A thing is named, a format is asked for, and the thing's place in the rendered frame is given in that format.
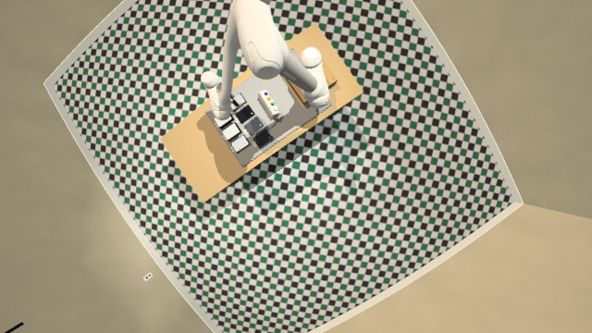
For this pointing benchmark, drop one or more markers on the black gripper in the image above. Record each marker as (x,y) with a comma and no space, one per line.
(233,101)

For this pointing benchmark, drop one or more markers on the white operator button panel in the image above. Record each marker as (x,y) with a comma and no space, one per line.
(269,105)

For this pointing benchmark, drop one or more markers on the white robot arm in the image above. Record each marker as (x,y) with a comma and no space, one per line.
(263,49)

